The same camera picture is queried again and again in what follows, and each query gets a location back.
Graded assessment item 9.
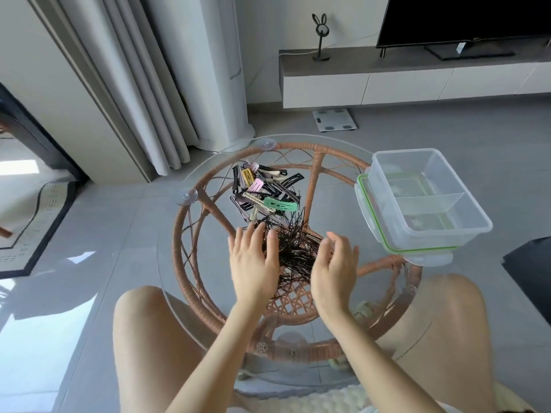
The clear divided plastic container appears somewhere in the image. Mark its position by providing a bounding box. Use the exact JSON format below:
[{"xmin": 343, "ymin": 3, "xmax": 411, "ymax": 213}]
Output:
[{"xmin": 369, "ymin": 148, "xmax": 494, "ymax": 254}]

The black rabbit ear ornament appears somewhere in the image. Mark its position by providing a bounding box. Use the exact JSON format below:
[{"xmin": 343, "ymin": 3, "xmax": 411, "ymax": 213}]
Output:
[{"xmin": 311, "ymin": 13, "xmax": 331, "ymax": 62}]

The pile of black bobby pins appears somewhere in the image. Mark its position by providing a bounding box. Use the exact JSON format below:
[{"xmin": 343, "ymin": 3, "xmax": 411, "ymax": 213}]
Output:
[{"xmin": 247, "ymin": 207, "xmax": 335, "ymax": 289}]

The dark door frame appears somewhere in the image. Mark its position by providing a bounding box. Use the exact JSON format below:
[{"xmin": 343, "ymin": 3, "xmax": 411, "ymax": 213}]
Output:
[{"xmin": 0, "ymin": 81, "xmax": 90, "ymax": 184}]

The white bathroom scale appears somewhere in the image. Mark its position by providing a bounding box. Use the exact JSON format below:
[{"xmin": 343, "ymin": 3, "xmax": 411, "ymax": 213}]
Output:
[{"xmin": 312, "ymin": 108, "xmax": 359, "ymax": 133}]

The clear lid with green seal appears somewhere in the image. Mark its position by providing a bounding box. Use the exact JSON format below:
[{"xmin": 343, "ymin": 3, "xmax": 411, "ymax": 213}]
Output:
[{"xmin": 354, "ymin": 172, "xmax": 459, "ymax": 267}]

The black seat cushion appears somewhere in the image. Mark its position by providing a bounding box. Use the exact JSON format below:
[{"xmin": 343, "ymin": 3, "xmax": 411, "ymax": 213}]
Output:
[{"xmin": 501, "ymin": 237, "xmax": 551, "ymax": 317}]

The person's left forearm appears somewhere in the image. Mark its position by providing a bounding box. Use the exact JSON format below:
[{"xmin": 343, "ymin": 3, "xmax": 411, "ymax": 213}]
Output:
[{"xmin": 166, "ymin": 297, "xmax": 280, "ymax": 413}]

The beige rug with black border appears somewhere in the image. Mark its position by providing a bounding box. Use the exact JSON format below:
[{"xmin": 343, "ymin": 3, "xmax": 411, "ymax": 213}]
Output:
[{"xmin": 0, "ymin": 178, "xmax": 79, "ymax": 280}]

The white knitted cushion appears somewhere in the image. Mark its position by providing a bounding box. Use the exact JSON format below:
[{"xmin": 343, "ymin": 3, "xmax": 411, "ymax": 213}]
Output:
[{"xmin": 239, "ymin": 382, "xmax": 376, "ymax": 413}]

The person's right forearm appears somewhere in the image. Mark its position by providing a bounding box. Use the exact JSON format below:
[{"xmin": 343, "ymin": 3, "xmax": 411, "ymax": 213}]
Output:
[{"xmin": 316, "ymin": 306, "xmax": 436, "ymax": 413}]

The grey curtain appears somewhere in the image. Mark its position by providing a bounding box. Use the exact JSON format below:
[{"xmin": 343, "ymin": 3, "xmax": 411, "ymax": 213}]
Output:
[{"xmin": 25, "ymin": 0, "xmax": 201, "ymax": 177}]

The person's leg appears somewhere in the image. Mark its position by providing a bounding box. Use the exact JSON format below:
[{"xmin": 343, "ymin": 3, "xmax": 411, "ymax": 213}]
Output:
[
  {"xmin": 378, "ymin": 272, "xmax": 501, "ymax": 413},
  {"xmin": 112, "ymin": 285, "xmax": 242, "ymax": 413}
]

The person's left hand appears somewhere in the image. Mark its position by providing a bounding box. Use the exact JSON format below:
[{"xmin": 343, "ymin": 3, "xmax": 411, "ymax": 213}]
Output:
[{"xmin": 227, "ymin": 222, "xmax": 282, "ymax": 308}]

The black flat screen television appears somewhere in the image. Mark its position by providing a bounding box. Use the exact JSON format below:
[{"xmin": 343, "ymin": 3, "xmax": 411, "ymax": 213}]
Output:
[{"xmin": 376, "ymin": 0, "xmax": 551, "ymax": 62}]

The person's right hand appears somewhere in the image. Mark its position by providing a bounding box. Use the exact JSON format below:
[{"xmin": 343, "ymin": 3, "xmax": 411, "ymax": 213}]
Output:
[{"xmin": 310, "ymin": 231, "xmax": 360, "ymax": 317}]

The pile of coloured hair clips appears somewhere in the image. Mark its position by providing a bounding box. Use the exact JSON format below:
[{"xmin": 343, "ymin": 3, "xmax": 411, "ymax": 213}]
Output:
[{"xmin": 230, "ymin": 161, "xmax": 306, "ymax": 223}]

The white tower air conditioner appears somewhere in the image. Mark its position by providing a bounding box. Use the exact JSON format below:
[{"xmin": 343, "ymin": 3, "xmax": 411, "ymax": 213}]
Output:
[{"xmin": 141, "ymin": 0, "xmax": 256, "ymax": 152}]

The person's right leg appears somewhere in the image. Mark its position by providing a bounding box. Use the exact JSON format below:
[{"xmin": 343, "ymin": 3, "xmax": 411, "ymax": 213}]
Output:
[{"xmin": 378, "ymin": 272, "xmax": 501, "ymax": 413}]

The round rattan table frame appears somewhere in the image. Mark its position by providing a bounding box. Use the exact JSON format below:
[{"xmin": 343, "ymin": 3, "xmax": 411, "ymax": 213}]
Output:
[{"xmin": 172, "ymin": 142, "xmax": 425, "ymax": 413}]

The person's left leg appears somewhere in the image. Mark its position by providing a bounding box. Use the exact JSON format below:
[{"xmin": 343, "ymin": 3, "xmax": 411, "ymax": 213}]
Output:
[{"xmin": 112, "ymin": 285, "xmax": 242, "ymax": 413}]

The white grey-topped media cabinet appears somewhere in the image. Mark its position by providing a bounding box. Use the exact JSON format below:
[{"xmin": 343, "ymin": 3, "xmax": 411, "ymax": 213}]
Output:
[{"xmin": 278, "ymin": 35, "xmax": 551, "ymax": 110}]

